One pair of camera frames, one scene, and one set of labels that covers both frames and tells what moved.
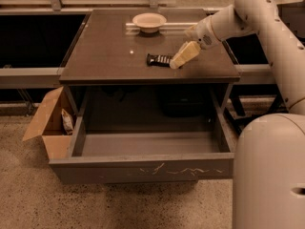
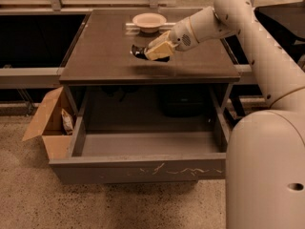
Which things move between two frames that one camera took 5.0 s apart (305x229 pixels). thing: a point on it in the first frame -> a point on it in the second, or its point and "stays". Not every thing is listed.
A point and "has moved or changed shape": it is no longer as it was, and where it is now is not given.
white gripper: [204, 32] -> [181, 36]
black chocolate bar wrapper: [158, 60] has moved or changed shape
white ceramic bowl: [149, 22] stays
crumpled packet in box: [68, 122] stays
